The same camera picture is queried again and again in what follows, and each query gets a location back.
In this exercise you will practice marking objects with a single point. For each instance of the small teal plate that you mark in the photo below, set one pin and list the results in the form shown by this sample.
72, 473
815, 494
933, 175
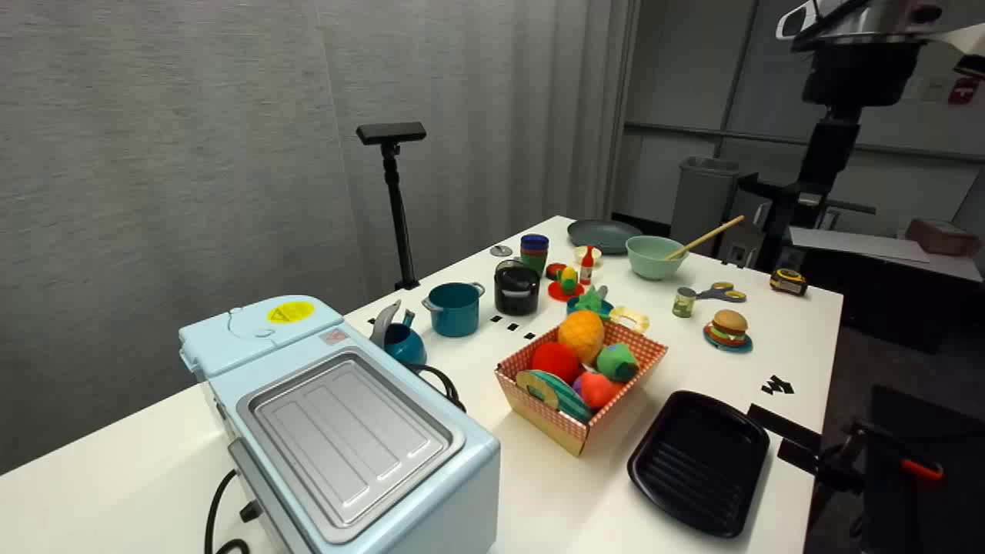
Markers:
729, 345

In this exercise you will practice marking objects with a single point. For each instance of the wooden spoon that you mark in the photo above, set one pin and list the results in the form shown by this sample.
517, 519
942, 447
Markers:
709, 235

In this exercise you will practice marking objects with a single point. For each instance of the yellow plush ball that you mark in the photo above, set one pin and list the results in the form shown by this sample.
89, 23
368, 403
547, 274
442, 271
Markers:
584, 334

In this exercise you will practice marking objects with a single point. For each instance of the red-orange plush toy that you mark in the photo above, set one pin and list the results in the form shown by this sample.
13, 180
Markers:
597, 393

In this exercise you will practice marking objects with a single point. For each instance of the brown object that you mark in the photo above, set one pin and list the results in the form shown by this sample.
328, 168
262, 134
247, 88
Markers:
942, 237

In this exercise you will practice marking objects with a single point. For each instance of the green plush toy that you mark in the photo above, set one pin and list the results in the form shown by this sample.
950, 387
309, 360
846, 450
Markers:
618, 365

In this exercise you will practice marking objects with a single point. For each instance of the black cup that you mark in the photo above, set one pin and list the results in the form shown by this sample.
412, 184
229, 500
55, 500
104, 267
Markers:
515, 290

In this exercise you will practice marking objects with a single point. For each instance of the small grey lid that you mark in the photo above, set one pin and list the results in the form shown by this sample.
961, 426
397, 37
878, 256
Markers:
500, 252

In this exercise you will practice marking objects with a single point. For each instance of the grey cabinet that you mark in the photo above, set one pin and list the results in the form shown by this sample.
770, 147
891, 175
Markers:
704, 202

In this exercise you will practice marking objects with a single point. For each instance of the red yellow vegetable toy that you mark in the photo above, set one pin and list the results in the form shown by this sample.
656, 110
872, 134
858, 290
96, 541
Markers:
566, 278

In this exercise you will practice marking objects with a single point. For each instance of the red plush ball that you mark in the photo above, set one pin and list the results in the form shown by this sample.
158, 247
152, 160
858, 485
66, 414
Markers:
554, 360

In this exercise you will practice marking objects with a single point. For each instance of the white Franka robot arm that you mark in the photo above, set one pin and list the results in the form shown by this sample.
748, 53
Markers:
872, 17

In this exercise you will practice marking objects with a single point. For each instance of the small red plate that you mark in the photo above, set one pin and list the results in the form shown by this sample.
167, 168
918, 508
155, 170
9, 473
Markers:
560, 298

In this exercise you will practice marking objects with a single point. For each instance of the toy burger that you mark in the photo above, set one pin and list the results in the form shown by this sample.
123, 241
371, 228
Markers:
729, 325

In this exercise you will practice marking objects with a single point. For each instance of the yellow lemon slice toy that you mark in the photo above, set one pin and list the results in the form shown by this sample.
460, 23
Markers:
631, 317

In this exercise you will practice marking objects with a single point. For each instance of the black grill pan tray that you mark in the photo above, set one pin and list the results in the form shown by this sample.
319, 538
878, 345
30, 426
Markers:
697, 463

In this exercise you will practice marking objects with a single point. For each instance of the red wall sign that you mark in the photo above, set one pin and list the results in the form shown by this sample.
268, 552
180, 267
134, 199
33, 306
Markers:
963, 91

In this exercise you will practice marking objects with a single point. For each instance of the grey side table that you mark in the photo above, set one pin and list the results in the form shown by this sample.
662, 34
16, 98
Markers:
872, 247

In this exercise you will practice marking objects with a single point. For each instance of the stacked blue green cups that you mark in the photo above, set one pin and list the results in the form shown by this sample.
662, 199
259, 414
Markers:
535, 247

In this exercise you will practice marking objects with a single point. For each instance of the brown checkered cardboard box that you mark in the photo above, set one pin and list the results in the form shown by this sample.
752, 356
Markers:
554, 420

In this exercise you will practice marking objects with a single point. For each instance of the striped watermelon slice plush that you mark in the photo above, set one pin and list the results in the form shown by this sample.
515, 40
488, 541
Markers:
553, 396

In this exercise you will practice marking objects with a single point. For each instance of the small yellow green toy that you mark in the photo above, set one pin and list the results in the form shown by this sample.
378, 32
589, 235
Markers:
724, 293

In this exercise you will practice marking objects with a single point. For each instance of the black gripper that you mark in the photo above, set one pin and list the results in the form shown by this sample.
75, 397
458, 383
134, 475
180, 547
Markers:
864, 72

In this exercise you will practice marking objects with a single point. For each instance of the black clips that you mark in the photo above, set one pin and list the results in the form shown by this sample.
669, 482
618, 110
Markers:
778, 387

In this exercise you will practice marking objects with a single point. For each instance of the teal toy pot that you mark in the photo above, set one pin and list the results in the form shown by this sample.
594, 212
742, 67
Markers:
452, 311

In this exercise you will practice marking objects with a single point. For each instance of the mint green bowl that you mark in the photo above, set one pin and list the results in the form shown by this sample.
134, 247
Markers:
651, 259

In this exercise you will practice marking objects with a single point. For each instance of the teal toy kettle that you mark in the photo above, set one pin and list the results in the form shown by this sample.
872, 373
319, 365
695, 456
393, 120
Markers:
405, 345

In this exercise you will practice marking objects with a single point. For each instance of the black stand with bar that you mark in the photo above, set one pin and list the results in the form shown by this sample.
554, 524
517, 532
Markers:
396, 203

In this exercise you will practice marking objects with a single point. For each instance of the small red toy bottle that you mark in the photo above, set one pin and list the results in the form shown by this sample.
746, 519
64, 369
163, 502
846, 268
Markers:
589, 267

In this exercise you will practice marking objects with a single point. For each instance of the grey-green plate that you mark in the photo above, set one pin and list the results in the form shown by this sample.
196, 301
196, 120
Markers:
600, 235

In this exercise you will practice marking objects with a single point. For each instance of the light blue toaster oven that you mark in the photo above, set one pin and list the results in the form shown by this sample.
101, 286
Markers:
350, 440

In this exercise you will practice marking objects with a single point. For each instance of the small green yellow jar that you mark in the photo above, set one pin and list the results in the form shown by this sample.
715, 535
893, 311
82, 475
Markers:
684, 303

